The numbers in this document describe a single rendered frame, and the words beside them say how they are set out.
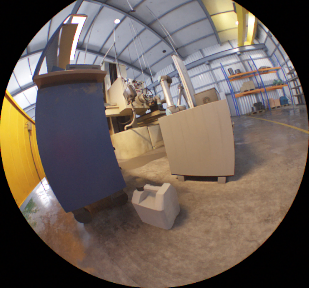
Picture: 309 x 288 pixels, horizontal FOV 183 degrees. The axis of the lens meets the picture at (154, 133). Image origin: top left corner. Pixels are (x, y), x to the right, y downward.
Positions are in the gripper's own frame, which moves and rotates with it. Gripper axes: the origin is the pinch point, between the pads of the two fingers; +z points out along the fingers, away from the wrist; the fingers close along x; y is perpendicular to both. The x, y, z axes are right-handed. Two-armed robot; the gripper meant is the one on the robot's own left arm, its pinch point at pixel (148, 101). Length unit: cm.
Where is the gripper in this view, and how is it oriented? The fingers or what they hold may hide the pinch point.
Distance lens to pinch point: 225.7
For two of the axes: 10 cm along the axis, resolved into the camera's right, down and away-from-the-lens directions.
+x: 1.0, 9.9, -1.2
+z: -7.3, 1.5, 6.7
